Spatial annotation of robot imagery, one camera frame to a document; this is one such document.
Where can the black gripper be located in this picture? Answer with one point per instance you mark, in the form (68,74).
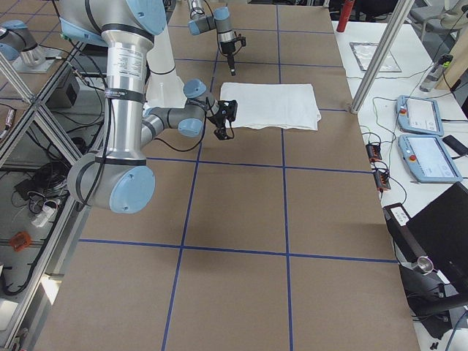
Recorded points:
(216,114)
(227,47)

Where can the white long-sleeve printed shirt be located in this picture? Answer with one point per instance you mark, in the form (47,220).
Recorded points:
(286,106)

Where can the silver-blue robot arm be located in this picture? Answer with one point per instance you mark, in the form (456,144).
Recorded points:
(144,97)
(203,19)

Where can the red bottle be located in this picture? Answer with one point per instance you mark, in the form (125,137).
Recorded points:
(345,14)

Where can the black electronics board upper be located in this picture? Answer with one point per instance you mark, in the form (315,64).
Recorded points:
(373,152)

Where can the black electronics board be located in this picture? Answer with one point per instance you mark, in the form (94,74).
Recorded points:
(381,180)
(373,152)

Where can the black electronics board lower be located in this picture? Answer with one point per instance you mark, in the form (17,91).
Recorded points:
(381,180)

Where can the upper blue teach pendant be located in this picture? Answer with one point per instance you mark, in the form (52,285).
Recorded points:
(419,115)

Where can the blue teach pendant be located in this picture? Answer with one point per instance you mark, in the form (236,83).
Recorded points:
(428,160)
(419,115)

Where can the lower blue teach pendant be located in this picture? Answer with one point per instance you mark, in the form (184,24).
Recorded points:
(428,160)

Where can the black laptop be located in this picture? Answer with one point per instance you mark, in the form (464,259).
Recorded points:
(438,231)

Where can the white pedestal column with base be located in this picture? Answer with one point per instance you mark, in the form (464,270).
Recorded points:
(164,88)

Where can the aluminium frame post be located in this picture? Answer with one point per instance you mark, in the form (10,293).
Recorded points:
(390,33)

